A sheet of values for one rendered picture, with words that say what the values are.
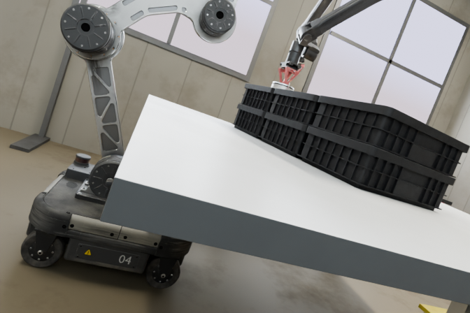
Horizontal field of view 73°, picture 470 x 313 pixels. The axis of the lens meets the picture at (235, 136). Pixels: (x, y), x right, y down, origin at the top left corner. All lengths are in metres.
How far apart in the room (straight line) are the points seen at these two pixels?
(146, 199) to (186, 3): 1.29
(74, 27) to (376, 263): 1.24
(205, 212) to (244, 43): 2.80
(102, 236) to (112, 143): 0.45
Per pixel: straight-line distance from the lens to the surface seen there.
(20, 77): 3.12
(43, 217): 1.31
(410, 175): 1.06
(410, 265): 0.43
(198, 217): 0.29
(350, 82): 3.51
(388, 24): 3.79
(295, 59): 1.49
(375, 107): 0.94
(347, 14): 1.49
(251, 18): 3.10
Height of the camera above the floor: 0.78
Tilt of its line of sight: 5 degrees down
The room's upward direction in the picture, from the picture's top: 20 degrees clockwise
